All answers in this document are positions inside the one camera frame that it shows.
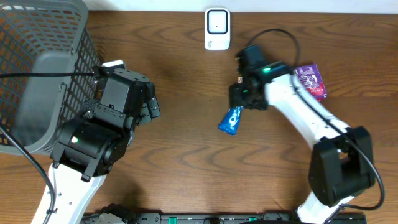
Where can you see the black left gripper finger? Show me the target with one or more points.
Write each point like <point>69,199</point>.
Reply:
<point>150,90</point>
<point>149,111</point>

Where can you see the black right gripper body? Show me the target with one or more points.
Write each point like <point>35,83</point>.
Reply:
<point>241,96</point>

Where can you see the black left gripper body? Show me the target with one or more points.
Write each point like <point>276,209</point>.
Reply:
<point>150,104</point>

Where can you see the blue Oreo cookie pack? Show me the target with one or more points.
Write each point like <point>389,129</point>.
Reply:
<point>230,122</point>

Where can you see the red purple snack packet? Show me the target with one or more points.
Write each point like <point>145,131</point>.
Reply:
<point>310,78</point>

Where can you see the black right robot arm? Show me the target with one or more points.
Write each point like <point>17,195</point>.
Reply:
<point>341,164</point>

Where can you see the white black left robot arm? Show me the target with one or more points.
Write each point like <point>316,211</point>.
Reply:
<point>88,145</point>

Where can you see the grey plastic mesh basket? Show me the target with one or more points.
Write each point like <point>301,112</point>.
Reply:
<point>46,61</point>

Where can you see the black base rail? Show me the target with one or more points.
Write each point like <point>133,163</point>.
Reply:
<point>115,213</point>

